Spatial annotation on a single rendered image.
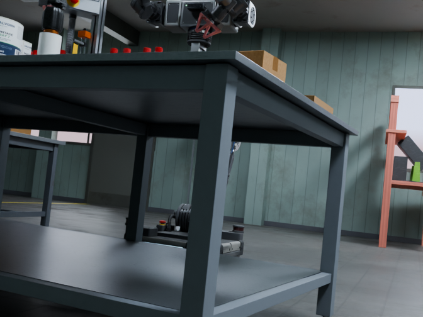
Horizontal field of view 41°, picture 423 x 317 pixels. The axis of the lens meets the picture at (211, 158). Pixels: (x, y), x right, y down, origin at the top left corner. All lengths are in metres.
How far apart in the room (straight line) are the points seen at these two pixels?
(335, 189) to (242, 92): 1.10
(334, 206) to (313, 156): 7.09
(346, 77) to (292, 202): 2.26
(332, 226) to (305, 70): 7.46
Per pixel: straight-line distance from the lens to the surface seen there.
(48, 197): 4.72
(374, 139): 9.41
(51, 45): 2.36
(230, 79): 1.32
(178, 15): 3.15
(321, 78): 9.68
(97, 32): 2.80
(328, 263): 2.43
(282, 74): 2.58
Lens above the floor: 0.52
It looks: 3 degrees up
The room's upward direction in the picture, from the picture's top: 6 degrees clockwise
